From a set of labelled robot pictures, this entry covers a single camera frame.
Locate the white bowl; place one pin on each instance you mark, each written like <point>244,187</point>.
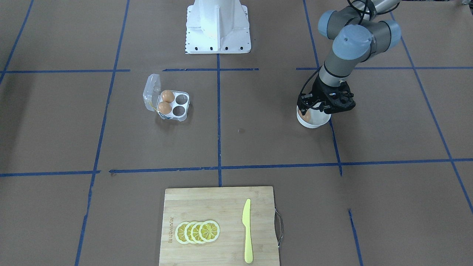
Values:
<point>317,119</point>

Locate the yellow plastic knife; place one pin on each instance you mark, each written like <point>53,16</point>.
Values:
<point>246,221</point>

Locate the brown egg in box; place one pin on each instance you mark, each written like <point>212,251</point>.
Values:
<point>164,107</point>
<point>167,96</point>

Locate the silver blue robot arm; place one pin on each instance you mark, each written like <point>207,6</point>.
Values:
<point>356,38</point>

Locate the brown egg from bowl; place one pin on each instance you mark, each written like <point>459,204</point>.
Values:
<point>305,116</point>

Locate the lemon slice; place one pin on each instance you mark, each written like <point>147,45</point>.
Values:
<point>209,231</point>
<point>195,233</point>
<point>188,232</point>
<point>180,233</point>

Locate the clear plastic egg box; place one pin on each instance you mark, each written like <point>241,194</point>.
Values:
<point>152,96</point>

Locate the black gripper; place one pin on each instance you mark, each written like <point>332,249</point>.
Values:
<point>320,91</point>

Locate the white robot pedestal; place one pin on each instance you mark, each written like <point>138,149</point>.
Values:
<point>217,27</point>

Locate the bamboo cutting board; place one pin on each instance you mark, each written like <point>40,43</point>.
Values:
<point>223,205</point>

